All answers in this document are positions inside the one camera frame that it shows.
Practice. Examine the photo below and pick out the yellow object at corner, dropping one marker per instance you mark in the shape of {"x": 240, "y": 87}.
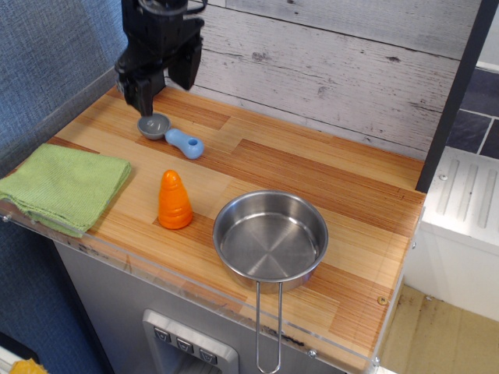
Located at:
{"x": 27, "y": 367}

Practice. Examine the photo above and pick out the silver dispenser button panel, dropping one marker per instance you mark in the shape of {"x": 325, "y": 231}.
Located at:
{"x": 178, "y": 348}

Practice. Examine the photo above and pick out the dark grey right post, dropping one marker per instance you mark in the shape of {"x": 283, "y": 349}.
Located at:
{"x": 470, "y": 57}

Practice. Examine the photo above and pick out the steel pot with wire handle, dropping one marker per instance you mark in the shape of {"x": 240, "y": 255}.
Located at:
{"x": 271, "y": 242}

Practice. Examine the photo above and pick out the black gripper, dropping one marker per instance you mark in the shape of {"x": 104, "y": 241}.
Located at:
{"x": 160, "y": 35}

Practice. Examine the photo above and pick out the green folded cloth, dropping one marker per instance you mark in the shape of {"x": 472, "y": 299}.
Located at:
{"x": 65, "y": 189}

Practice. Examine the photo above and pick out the blue spoon with grey bowl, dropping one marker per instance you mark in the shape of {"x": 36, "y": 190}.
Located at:
{"x": 158, "y": 126}

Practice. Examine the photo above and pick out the orange toy carrot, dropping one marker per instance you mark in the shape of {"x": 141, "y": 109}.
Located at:
{"x": 174, "y": 208}

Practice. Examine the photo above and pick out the white ridged sink unit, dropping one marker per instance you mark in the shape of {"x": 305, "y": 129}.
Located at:
{"x": 454, "y": 255}

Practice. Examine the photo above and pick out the clear acrylic edge guard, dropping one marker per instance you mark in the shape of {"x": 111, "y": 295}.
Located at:
{"x": 332, "y": 323}

